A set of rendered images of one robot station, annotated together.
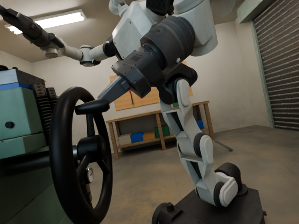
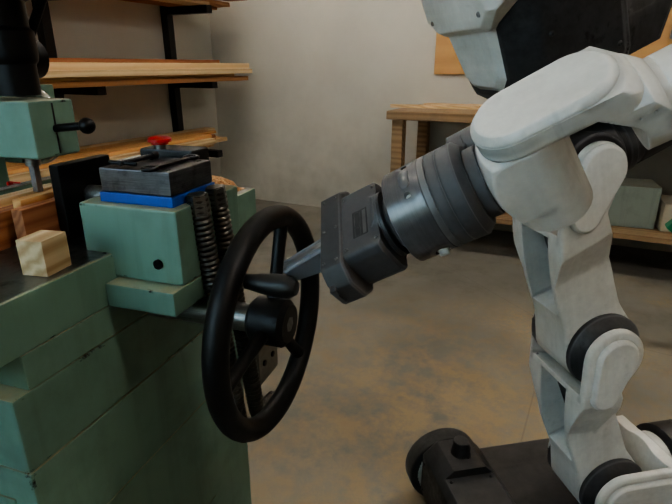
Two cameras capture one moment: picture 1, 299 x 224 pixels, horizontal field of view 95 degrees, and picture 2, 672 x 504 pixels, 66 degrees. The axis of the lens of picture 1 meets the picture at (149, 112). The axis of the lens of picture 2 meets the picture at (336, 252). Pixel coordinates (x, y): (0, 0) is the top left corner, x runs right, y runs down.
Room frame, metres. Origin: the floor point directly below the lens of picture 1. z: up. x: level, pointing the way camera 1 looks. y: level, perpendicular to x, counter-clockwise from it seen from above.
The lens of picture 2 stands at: (-0.17, -0.17, 1.11)
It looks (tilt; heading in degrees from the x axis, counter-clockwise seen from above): 20 degrees down; 25
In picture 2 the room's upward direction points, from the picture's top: straight up
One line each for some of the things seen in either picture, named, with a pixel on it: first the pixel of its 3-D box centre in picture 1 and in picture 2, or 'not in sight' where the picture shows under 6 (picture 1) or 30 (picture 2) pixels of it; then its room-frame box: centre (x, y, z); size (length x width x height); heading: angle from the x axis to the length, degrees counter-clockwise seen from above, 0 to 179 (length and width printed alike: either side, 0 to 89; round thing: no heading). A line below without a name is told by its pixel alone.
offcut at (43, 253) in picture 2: not in sight; (44, 252); (0.17, 0.34, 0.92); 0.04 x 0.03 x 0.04; 14
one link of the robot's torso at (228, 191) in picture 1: (215, 187); (613, 465); (0.92, -0.33, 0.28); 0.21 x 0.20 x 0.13; 127
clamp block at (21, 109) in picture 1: (18, 117); (166, 227); (0.31, 0.29, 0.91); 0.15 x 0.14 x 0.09; 7
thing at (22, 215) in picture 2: not in sight; (73, 212); (0.28, 0.43, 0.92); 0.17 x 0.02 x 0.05; 7
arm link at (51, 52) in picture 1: (48, 43); not in sight; (0.73, 0.45, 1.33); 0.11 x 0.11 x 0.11; 7
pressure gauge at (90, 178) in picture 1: (86, 178); not in sight; (0.56, 0.31, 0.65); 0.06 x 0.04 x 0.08; 7
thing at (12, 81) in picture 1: (14, 86); (164, 170); (0.32, 0.29, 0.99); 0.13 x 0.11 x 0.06; 7
